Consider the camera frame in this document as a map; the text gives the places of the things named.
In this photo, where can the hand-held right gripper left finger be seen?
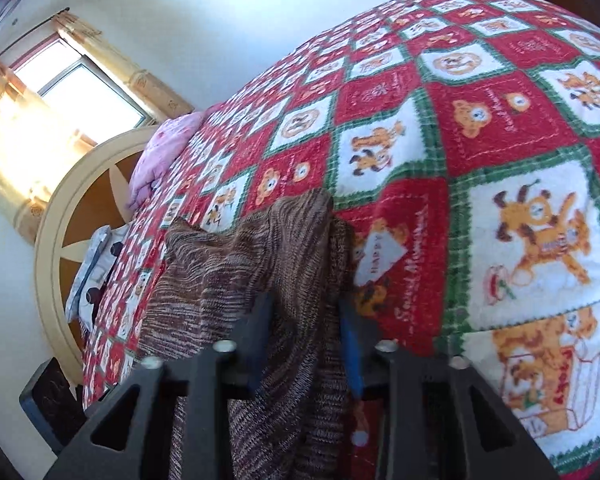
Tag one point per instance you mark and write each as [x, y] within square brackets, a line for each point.
[255, 375]

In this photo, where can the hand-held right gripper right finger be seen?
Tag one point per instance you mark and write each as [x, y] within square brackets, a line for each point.
[352, 355]

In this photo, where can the brown knitted sweater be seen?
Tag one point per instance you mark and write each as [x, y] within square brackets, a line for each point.
[220, 270]

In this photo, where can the white pillow with black dots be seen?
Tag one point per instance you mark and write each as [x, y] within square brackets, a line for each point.
[87, 270]

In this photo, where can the red printed checkered blanket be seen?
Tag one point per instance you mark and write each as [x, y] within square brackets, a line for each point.
[480, 160]

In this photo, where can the pink pillow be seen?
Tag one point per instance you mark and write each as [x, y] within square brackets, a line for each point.
[155, 160]

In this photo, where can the cream wooden headboard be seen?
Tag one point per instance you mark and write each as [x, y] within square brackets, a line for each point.
[50, 240]

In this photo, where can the yellow patterned curtain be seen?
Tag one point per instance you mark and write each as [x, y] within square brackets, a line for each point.
[140, 80]
[15, 160]

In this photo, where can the window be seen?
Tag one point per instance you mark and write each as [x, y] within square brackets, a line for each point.
[80, 95]

